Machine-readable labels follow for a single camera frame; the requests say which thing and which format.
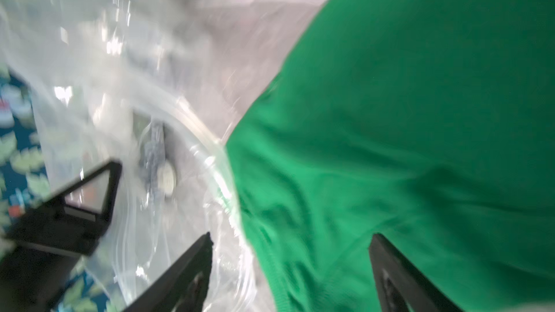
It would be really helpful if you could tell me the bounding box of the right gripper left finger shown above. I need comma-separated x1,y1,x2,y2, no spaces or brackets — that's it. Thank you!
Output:
126,233,213,312

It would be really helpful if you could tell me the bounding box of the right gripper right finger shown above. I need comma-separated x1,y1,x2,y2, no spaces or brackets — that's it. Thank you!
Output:
369,233,462,312

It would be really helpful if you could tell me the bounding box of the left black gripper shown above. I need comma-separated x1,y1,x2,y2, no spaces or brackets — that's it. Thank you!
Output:
1,160,123,311

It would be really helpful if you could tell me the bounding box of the green t-shirt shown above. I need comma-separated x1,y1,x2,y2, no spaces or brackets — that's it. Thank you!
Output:
227,0,554,311

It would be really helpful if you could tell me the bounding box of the clear plastic vacuum bag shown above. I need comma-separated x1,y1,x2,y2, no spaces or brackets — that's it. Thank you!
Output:
1,0,328,311

